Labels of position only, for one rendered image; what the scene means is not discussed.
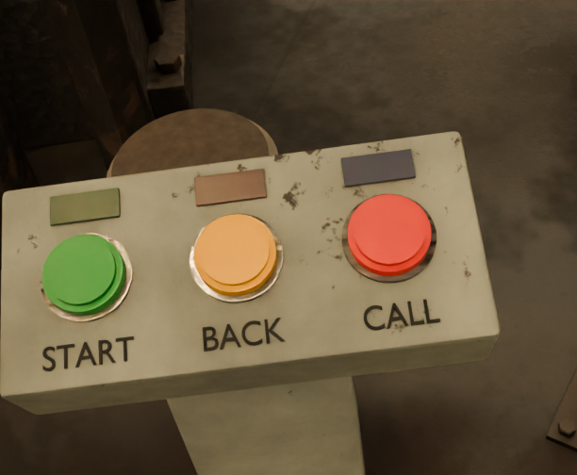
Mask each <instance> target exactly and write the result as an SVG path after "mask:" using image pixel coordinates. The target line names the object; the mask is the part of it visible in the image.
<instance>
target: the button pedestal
mask: <svg viewBox="0 0 577 475"><path fill-rule="evenodd" d="M405 149H411V151H412V156H413V161H414V167H415V173H416V178H411V179H404V180H396V181H389V182H382V183H375V184H368V185H361V186H353V187H346V188H345V187H344V182H343V175H342V168H341V162H340V159H341V158H343V157H349V156H362V155H370V154H377V153H384V152H391V151H399V150H405ZM257 169H264V172H265V181H266V190H267V198H261V199H253V200H246V201H239V202H232V203H225V204H217V205H204V206H196V199H195V186H194V177H201V176H208V175H215V174H222V173H230V172H243V171H249V170H257ZM109 188H119V191H120V215H121V216H120V217H118V218H111V219H103V220H96V221H82V222H76V223H68V224H62V225H54V226H51V225H50V197H52V196H59V195H66V194H74V193H80V192H88V191H95V190H102V189H109ZM386 194H393V195H399V196H403V197H405V198H407V199H409V200H411V201H413V202H415V203H416V204H417V205H419V206H420V208H421V209H422V210H423V211H424V213H425V214H426V216H427V218H428V220H429V222H430V225H431V233H432V234H431V242H430V247H429V250H428V252H427V255H426V256H425V257H424V259H423V260H422V261H421V262H420V264H419V265H418V266H417V267H416V268H415V269H413V270H411V271H409V272H406V273H404V274H400V275H395V276H385V275H379V274H375V273H373V272H370V271H368V270H366V269H364V268H363V267H362V266H361V265H360V264H358V262H357V261H356V260H355V259H354V257H353V255H352V253H351V250H350V248H349V243H348V225H349V221H350V219H351V217H352V215H353V214H354V212H355V210H356V209H357V208H358V207H359V206H360V205H362V204H363V203H364V202H366V201H367V200H369V199H370V198H373V197H375V196H379V195H386ZM237 214H239V215H246V216H250V217H252V218H255V219H257V220H258V221H261V222H262V223H263V224H264V225H265V226H266V227H267V228H268V229H269V230H270V232H271V234H272V237H273V239H274V242H275V246H276V251H277V260H276V265H275V268H274V271H273V273H272V276H271V277H270V278H269V280H268V281H267V282H266V283H265V284H264V285H263V286H262V287H260V288H259V289H257V290H255V291H253V292H251V293H248V294H245V295H240V296H229V295H224V294H221V293H219V292H217V291H215V290H213V289H211V288H210V287H209V286H208V285H206V283H205V282H204V281H203V280H202V278H201V276H200V274H199V273H198V271H197V269H196V267H195V264H194V247H195V244H196V241H197V239H198V237H199V236H200V234H201V233H202V231H203V230H204V229H205V228H206V227H207V226H208V225H209V224H210V223H212V222H213V221H215V220H217V219H218V218H221V217H224V216H228V215H237ZM85 234H89V235H96V236H99V237H102V238H105V239H107V240H108V241H110V242H111V243H112V244H113V245H114V246H115V248H116V249H117V250H118V252H119V253H120V254H121V256H122V258H123V260H124V264H125V280H124V286H123V289H122V291H121V292H120V294H119V296H118V297H117V298H116V300H115V301H114V302H113V303H112V304H111V305H109V306H108V307H106V308H105V309H103V310H101V311H99V312H97V313H94V314H90V315H84V316H79V315H73V314H69V313H67V312H65V311H63V310H61V309H60V308H58V307H57V306H56V305H55V304H54V303H53V302H52V301H51V300H50V299H49V298H48V296H47V295H46V293H45V291H44V289H43V285H42V270H43V266H44V263H45V261H46V259H47V257H48V255H49V254H50V253H51V252H52V251H53V250H54V249H55V248H56V247H57V246H58V245H59V243H61V242H62V241H63V240H65V239H67V238H71V237H74V236H78V235H85ZM499 333H500V325H499V321H498V316H497V311H496V306H495V302H494V297H493V292H492V287H491V283H490V278H489V273H488V268H487V263H486V254H485V249H484V244H483V240H482V235H481V230H480V225H479V221H478V216H477V211H476V206H475V202H474V197H473V192H472V187H471V182H470V174H469V169H468V164H467V159H466V155H465V150H464V145H463V140H462V138H461V136H460V134H459V133H458V132H454V131H453V132H445V133H438V134H431V135H424V136H417V137H410V138H403V139H390V140H382V141H376V142H368V143H361V144H354V145H347V146H339V147H333V148H325V149H319V150H312V151H304V152H298V153H290V154H283V155H276V156H263V157H256V158H248V159H242V160H234V161H227V162H220V163H213V164H206V165H199V166H192V167H185V168H178V169H170V170H164V171H156V172H143V173H136V174H128V175H122V176H115V177H108V178H101V179H93V180H87V181H79V182H72V183H65V184H58V185H51V186H44V187H36V188H23V189H16V190H10V191H7V192H4V194H3V199H2V270H1V341H0V394H1V396H2V398H3V399H5V400H7V401H10V402H12V403H14V404H16V405H18V406H20V407H22V408H24V409H25V410H27V411H29V412H31V413H33V414H36V415H43V414H52V413H59V412H67V411H74V410H82V409H90V408H97V407H105V406H112V405H120V404H129V403H136V402H144V401H158V400H167V402H168V404H169V406H170V409H171V411H172V413H173V417H174V420H175V422H176V424H177V427H178V429H179V432H180V433H181V435H182V438H183V440H184V442H185V445H186V447H187V450H188V452H189V454H190V458H191V461H192V462H193V464H194V467H195V469H196V472H197V474H198V475H366V473H365V466H364V457H363V449H362V440H361V432H360V423H359V415H358V407H357V398H356V390H355V381H354V377H355V376H356V375H365V374H373V373H380V372H388V371H395V370H403V369H417V368H425V367H432V366H441V365H449V364H456V363H464V362H471V361H479V360H484V359H486V358H488V356H489V354H490V352H491V350H492V348H493V346H494V344H495V342H496V340H497V338H498V336H499Z"/></svg>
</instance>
